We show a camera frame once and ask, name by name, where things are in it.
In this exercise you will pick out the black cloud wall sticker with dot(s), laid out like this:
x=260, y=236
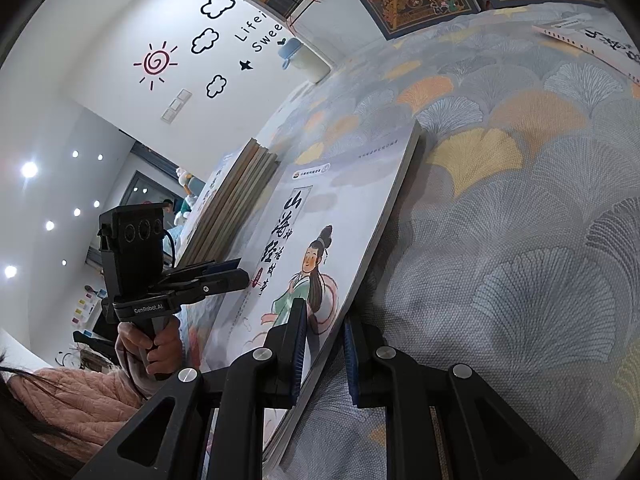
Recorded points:
x=216, y=86
x=205, y=41
x=220, y=5

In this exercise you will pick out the white light switch panel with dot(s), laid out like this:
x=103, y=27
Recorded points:
x=176, y=106

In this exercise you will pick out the person's dark hair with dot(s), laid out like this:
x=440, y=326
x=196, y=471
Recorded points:
x=25, y=440

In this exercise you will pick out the person's left forearm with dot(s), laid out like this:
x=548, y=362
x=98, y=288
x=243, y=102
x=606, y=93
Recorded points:
x=75, y=395

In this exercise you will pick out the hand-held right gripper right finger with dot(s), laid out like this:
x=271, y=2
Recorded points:
x=350, y=365

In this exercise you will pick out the white bottle with blue lid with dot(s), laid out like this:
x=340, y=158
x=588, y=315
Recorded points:
x=305, y=62

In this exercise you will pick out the plush toy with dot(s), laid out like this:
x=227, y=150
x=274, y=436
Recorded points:
x=186, y=200

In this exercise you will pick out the black bird wall sticker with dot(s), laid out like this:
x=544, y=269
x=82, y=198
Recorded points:
x=245, y=65

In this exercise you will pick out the dark window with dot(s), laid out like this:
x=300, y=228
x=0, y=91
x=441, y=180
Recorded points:
x=135, y=195

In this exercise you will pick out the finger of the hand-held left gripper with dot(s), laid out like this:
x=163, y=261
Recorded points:
x=220, y=285
x=220, y=266

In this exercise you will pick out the stack of thin books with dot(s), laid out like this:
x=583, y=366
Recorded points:
x=235, y=195

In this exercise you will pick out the red sun wall sticker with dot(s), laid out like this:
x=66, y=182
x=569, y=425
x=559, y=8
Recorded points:
x=156, y=61

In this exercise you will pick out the long-haired woman cover book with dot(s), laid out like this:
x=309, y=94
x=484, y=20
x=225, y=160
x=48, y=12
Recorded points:
x=320, y=200

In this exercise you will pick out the person's left hand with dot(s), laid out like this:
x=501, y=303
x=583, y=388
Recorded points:
x=167, y=355

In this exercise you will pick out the group of ceiling spotlights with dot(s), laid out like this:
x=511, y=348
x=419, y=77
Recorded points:
x=29, y=169

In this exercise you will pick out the black lettering wall sticker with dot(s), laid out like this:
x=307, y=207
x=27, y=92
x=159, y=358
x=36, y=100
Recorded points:
x=260, y=35

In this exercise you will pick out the white calligraphy title book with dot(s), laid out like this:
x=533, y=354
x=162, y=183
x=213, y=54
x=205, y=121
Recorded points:
x=600, y=42

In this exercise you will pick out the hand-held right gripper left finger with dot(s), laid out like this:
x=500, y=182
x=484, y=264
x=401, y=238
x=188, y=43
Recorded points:
x=299, y=355

